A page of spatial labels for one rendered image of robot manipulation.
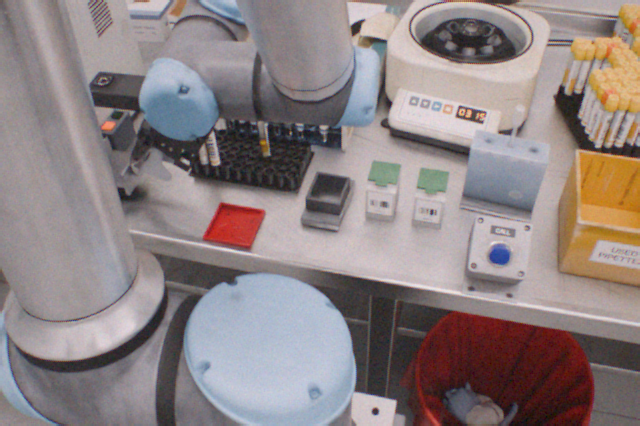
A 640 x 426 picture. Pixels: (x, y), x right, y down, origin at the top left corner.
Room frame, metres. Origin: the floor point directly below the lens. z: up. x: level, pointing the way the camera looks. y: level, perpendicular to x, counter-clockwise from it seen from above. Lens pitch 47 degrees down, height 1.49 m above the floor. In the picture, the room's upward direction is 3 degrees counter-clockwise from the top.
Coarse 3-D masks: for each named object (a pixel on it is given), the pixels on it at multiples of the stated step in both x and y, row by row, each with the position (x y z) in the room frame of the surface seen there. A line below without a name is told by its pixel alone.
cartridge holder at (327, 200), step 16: (320, 176) 0.62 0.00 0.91; (336, 176) 0.61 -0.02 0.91; (320, 192) 0.60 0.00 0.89; (336, 192) 0.60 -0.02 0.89; (352, 192) 0.61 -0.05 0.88; (320, 208) 0.56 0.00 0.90; (336, 208) 0.55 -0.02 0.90; (304, 224) 0.55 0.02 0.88; (320, 224) 0.54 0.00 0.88; (336, 224) 0.54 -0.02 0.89
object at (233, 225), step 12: (228, 204) 0.59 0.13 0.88; (216, 216) 0.57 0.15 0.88; (228, 216) 0.57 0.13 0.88; (240, 216) 0.57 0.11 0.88; (252, 216) 0.57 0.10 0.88; (216, 228) 0.55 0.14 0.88; (228, 228) 0.55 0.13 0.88; (240, 228) 0.55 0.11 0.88; (252, 228) 0.55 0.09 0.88; (204, 240) 0.53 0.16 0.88; (216, 240) 0.53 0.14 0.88; (228, 240) 0.52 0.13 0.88; (240, 240) 0.53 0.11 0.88; (252, 240) 0.52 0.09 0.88
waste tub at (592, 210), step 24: (576, 168) 0.53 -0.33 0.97; (600, 168) 0.56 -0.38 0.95; (624, 168) 0.55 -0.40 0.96; (576, 192) 0.49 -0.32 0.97; (600, 192) 0.55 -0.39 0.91; (624, 192) 0.54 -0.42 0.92; (576, 216) 0.46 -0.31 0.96; (600, 216) 0.53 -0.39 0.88; (624, 216) 0.53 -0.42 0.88; (576, 240) 0.44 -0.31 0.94; (600, 240) 0.44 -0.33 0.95; (624, 240) 0.43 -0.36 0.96; (576, 264) 0.44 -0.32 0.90; (600, 264) 0.43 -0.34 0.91; (624, 264) 0.42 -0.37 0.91
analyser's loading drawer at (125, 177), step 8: (112, 152) 0.68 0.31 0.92; (120, 152) 0.68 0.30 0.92; (128, 152) 0.68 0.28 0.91; (112, 160) 0.67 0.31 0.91; (120, 160) 0.66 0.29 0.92; (128, 160) 0.66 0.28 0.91; (112, 168) 0.65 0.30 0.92; (120, 168) 0.65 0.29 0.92; (128, 168) 0.63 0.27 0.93; (120, 176) 0.61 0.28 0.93; (128, 176) 0.62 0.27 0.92; (136, 176) 0.64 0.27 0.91; (120, 184) 0.61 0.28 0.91; (128, 184) 0.61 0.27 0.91; (136, 184) 0.63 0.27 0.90; (128, 192) 0.61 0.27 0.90
